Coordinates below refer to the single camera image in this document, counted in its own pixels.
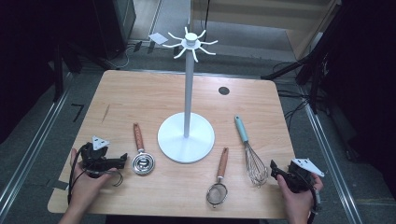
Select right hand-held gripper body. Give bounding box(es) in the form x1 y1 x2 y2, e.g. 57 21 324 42
284 158 325 194

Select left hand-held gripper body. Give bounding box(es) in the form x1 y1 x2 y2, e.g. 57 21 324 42
80 135 110 179

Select wooden handled steel egg separator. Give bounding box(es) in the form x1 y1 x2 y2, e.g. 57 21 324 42
131 122 156 176

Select wooden handled mesh strainer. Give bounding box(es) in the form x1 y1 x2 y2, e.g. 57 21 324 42
205 147 230 209

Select teal handled wire whisk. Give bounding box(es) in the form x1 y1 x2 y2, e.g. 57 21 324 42
233 115 269 189

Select white utensil stand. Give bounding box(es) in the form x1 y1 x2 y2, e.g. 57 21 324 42
157 26 219 164

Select person's right hand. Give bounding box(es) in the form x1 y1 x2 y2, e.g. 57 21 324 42
276 175 324 218

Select person's left hand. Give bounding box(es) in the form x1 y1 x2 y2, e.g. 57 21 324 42
69 148 117 204

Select grey tape patch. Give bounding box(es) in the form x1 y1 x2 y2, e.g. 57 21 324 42
46 178 70 191

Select black angled tape mark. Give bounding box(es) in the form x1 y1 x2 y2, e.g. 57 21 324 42
70 103 86 123

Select black metal stand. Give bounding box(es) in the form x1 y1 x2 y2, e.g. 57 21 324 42
261 0 347 114

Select white paper sheet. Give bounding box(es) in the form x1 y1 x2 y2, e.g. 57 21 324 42
148 32 169 46

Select black cabinet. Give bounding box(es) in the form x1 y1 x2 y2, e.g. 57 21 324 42
92 0 137 61

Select light wooden cabinet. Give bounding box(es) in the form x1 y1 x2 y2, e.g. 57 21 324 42
190 0 342 60

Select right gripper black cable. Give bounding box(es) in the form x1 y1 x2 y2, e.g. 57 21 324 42
306 174 322 224

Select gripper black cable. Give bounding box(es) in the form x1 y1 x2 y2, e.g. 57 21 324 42
66 144 124 205
306 174 322 224

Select metal floor rail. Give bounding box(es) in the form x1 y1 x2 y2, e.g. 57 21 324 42
302 102 364 224
0 90 70 213

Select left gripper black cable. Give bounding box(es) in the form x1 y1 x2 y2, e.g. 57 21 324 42
66 144 124 205

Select black floor cables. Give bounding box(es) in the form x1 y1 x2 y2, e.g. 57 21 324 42
274 62 316 129

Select black upright post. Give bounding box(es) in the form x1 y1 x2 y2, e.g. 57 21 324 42
52 43 65 103

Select white floor cable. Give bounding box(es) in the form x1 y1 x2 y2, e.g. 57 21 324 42
106 46 131 70

